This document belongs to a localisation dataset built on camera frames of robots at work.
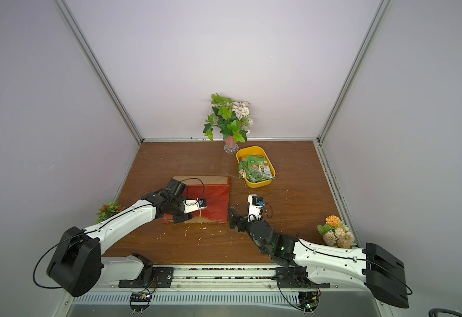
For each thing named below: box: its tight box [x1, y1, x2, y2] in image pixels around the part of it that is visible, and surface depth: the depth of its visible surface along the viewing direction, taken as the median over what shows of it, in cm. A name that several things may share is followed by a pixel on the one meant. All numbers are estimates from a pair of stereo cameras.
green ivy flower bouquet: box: [203, 93, 254, 143], surface depth 94 cm
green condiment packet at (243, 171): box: [238, 160, 256, 183], surface depth 97 cm
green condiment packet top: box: [246, 155, 275, 182], surface depth 99 cm
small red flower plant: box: [96, 200, 126, 224], surface depth 77 cm
